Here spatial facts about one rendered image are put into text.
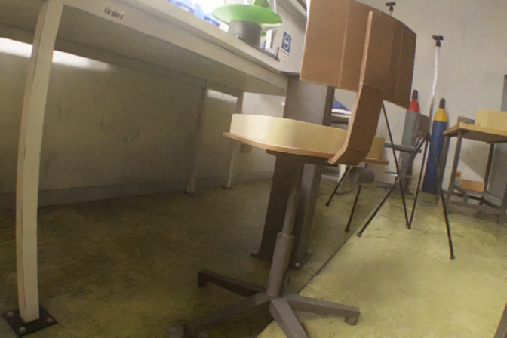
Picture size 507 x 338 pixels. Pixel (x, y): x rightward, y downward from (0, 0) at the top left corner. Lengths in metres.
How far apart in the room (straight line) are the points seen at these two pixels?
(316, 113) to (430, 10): 5.09
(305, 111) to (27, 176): 1.08
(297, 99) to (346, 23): 0.77
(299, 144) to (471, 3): 5.88
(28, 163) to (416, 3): 6.17
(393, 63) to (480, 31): 5.51
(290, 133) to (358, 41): 0.25
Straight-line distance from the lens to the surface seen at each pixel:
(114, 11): 0.92
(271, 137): 0.71
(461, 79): 5.96
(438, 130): 5.49
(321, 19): 0.69
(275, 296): 1.03
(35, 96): 0.80
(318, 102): 1.41
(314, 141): 0.74
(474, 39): 6.19
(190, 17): 1.05
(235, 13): 1.35
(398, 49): 0.80
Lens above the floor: 0.60
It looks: 4 degrees down
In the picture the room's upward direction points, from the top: 9 degrees clockwise
